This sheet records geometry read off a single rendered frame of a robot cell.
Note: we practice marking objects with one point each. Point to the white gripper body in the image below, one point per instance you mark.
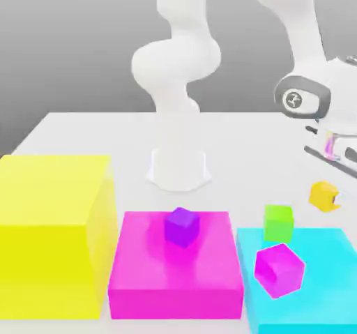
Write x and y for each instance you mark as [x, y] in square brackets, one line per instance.
[334, 165]

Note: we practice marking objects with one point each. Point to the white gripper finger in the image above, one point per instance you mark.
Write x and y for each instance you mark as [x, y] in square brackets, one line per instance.
[336, 199]

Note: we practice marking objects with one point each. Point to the small orange cube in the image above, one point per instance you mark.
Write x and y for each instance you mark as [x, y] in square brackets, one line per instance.
[320, 196]

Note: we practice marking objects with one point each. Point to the small magenta cube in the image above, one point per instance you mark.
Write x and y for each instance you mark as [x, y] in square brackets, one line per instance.
[279, 269]

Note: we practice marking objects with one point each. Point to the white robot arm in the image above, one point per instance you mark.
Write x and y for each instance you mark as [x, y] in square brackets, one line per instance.
[175, 60]

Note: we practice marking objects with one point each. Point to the small purple cube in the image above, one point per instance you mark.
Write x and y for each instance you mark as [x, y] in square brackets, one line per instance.
[181, 228]

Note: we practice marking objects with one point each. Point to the large yellow box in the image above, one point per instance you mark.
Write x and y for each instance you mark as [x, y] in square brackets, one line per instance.
[47, 242]

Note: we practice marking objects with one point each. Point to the large cyan box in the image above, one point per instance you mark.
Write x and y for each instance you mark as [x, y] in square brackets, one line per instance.
[326, 297]

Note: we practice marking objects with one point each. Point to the small green cube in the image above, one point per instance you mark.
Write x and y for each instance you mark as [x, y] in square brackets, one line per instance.
[279, 223]

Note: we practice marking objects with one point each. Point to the large magenta box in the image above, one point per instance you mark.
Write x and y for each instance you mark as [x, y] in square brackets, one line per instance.
[173, 278]

